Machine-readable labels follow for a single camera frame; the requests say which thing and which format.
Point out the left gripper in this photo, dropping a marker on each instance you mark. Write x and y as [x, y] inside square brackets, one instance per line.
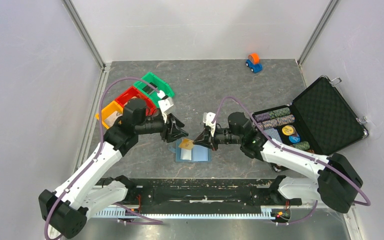
[174, 133]

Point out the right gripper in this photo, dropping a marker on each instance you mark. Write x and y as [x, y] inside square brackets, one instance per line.
[205, 139]

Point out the blue leather card holder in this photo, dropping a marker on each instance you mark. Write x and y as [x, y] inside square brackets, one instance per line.
[198, 154]

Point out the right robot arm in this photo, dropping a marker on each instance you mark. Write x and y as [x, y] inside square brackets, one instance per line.
[329, 179]

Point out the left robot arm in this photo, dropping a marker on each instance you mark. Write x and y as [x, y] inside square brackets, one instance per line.
[67, 209]

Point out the blue playing card deck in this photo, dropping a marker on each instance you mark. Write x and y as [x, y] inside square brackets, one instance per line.
[273, 136]

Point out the grey card in yellow bin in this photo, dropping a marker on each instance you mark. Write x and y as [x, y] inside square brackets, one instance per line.
[113, 117]

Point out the green plastic bin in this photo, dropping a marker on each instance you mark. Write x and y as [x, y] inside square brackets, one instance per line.
[157, 83]

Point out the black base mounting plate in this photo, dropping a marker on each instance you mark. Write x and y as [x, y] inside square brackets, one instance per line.
[204, 195]

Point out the red plastic bin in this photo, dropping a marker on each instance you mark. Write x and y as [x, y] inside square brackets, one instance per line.
[134, 93]

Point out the yellow plastic bin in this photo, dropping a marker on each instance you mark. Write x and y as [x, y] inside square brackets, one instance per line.
[110, 113]

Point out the yellow dealer chip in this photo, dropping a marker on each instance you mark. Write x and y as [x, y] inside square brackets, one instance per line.
[288, 130]

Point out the blue dealer chip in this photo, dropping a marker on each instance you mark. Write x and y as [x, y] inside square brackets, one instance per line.
[294, 139]

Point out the blue orange toy car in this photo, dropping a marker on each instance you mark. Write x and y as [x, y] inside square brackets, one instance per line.
[253, 63]

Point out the black poker chip case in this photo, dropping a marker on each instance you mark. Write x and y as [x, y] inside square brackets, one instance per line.
[320, 115]

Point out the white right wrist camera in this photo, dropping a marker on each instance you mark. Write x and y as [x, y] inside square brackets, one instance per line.
[209, 120]

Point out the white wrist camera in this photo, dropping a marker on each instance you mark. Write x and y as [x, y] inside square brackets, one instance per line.
[209, 120]
[165, 104]

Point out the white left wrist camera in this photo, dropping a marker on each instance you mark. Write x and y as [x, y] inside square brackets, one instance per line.
[165, 104]

